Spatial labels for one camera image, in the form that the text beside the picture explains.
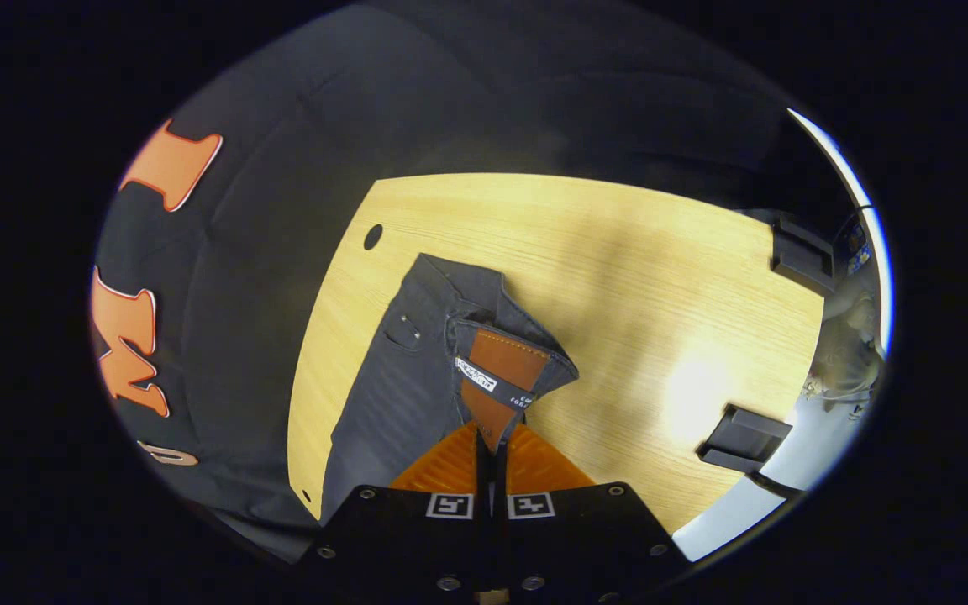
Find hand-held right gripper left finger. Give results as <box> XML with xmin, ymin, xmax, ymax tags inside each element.
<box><xmin>303</xmin><ymin>422</ymin><xmax>487</xmax><ymax>605</ymax></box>

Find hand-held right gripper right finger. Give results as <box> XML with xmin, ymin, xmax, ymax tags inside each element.
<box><xmin>492</xmin><ymin>423</ymin><xmax>693</xmax><ymax>604</ymax></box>

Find dark grey jeans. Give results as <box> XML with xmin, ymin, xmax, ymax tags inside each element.
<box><xmin>320</xmin><ymin>252</ymin><xmax>580</xmax><ymax>526</ymax></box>

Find black table bracket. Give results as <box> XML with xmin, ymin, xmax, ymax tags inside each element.
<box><xmin>770</xmin><ymin>214</ymin><xmax>838</xmax><ymax>297</ymax></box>
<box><xmin>697</xmin><ymin>403</ymin><xmax>793</xmax><ymax>474</ymax></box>

